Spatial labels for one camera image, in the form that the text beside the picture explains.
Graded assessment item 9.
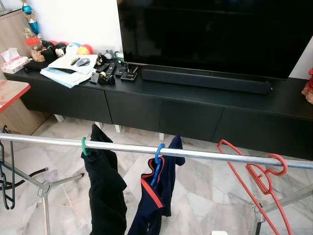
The long black TV console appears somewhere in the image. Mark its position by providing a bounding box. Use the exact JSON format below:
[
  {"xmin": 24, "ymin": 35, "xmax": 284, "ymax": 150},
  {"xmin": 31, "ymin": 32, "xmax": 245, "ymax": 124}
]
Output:
[{"xmin": 4, "ymin": 63, "xmax": 313, "ymax": 161}]

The silver metal clothes rack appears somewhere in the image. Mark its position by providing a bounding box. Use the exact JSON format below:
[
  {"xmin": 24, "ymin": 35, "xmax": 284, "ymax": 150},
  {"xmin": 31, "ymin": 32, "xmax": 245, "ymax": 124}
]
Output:
[{"xmin": 0, "ymin": 133, "xmax": 313, "ymax": 235}]

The large black flat television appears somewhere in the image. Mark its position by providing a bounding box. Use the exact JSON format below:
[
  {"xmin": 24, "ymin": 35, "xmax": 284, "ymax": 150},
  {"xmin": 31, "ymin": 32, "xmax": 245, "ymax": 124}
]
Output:
[{"xmin": 116, "ymin": 0, "xmax": 313, "ymax": 80}]

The small black box red display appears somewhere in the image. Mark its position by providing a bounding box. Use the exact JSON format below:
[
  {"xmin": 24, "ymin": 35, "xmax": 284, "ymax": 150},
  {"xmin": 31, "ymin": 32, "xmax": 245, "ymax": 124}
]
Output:
[{"xmin": 120, "ymin": 69, "xmax": 139, "ymax": 82}]

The jar with red lid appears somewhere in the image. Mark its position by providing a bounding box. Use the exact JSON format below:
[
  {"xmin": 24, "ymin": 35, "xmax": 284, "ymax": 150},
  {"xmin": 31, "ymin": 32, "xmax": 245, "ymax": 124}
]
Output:
[{"xmin": 25, "ymin": 37, "xmax": 42, "ymax": 59}]

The blue and gold trophy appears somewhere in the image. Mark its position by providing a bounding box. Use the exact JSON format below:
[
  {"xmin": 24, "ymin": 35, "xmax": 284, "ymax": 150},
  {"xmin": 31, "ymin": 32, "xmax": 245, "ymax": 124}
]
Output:
[{"xmin": 20, "ymin": 0, "xmax": 42, "ymax": 40}]

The light wooden cabinet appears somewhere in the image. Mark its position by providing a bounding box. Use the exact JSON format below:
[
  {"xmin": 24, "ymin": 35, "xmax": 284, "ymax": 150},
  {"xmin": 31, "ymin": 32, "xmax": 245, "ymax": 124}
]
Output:
[{"xmin": 0, "ymin": 9, "xmax": 50, "ymax": 136}]

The stack of white papers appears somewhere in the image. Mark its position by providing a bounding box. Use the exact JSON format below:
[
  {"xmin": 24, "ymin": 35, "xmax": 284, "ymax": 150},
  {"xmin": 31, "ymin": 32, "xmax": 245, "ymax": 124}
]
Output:
[{"xmin": 40, "ymin": 53, "xmax": 98, "ymax": 89}]

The long black soundbar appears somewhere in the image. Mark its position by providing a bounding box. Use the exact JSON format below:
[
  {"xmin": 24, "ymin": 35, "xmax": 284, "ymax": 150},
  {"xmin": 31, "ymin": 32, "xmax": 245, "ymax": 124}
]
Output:
[{"xmin": 141, "ymin": 69, "xmax": 273, "ymax": 94}]

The red plastic hanger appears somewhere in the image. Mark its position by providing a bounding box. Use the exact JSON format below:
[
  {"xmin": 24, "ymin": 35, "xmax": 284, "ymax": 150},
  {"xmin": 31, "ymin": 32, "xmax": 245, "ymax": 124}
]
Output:
[{"xmin": 217, "ymin": 140, "xmax": 293, "ymax": 235}]

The green plastic hanger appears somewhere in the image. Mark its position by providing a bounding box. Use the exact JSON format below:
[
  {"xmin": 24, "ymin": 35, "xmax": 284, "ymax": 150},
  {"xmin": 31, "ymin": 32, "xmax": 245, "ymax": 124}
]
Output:
[{"xmin": 81, "ymin": 137, "xmax": 91, "ymax": 157}]

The black mouse plush toy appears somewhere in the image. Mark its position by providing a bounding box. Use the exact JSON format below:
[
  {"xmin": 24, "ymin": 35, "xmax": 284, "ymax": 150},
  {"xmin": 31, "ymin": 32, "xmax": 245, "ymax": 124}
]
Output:
[{"xmin": 42, "ymin": 40, "xmax": 69, "ymax": 62}]

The pink tissue box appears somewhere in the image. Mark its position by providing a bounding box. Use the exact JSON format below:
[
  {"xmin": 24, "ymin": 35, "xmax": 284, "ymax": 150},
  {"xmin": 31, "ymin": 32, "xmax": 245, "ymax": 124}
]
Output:
[{"xmin": 0, "ymin": 47, "xmax": 30, "ymax": 74}]

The black tape dispenser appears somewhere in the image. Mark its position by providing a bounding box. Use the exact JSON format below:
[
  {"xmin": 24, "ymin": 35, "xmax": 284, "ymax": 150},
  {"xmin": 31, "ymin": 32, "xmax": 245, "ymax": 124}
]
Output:
[{"xmin": 98, "ymin": 72, "xmax": 116, "ymax": 85}]

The blue plastic hanger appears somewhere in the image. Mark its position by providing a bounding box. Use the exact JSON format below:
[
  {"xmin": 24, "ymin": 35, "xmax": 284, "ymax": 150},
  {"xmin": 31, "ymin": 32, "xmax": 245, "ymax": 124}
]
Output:
[{"xmin": 150, "ymin": 143, "xmax": 166, "ymax": 189}]

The small black white toy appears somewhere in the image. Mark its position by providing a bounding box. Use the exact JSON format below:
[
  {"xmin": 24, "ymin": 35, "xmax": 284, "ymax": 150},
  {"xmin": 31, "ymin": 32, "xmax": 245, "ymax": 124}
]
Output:
[{"xmin": 95, "ymin": 51, "xmax": 113, "ymax": 67}]

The black T-shirt with green print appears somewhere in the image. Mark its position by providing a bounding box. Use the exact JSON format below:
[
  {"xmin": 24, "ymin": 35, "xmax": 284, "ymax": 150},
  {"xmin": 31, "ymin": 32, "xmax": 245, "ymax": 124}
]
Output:
[{"xmin": 81, "ymin": 123, "xmax": 128, "ymax": 235}]

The thin black wire hanger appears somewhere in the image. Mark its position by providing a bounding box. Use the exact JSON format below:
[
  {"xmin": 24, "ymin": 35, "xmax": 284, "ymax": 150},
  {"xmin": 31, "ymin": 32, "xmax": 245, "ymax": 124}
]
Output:
[{"xmin": 0, "ymin": 125, "xmax": 15, "ymax": 210}]

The white and blue ball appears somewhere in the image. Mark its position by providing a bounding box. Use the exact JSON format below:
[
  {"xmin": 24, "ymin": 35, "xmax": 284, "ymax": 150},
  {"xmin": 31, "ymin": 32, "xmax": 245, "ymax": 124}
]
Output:
[{"xmin": 66, "ymin": 43, "xmax": 80, "ymax": 55}]

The navy shirt with red trim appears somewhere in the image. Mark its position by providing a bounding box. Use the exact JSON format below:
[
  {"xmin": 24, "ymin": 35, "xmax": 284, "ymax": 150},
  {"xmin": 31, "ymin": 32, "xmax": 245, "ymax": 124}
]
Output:
[{"xmin": 127, "ymin": 136, "xmax": 186, "ymax": 235}]

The black remote control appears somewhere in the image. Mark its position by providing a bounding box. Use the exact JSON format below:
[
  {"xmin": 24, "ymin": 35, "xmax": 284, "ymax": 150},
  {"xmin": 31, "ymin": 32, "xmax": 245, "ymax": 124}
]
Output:
[{"xmin": 100, "ymin": 62, "xmax": 116, "ymax": 75}]

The marble table with red edge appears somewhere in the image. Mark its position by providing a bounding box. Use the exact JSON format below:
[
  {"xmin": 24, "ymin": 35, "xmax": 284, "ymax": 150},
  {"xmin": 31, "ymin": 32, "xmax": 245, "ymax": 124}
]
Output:
[{"xmin": 0, "ymin": 80, "xmax": 49, "ymax": 190}]

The yellow and red ball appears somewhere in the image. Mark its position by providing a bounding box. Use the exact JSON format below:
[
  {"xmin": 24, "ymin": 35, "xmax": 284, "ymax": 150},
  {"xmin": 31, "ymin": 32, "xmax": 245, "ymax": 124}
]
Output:
[{"xmin": 77, "ymin": 44, "xmax": 93, "ymax": 56}]

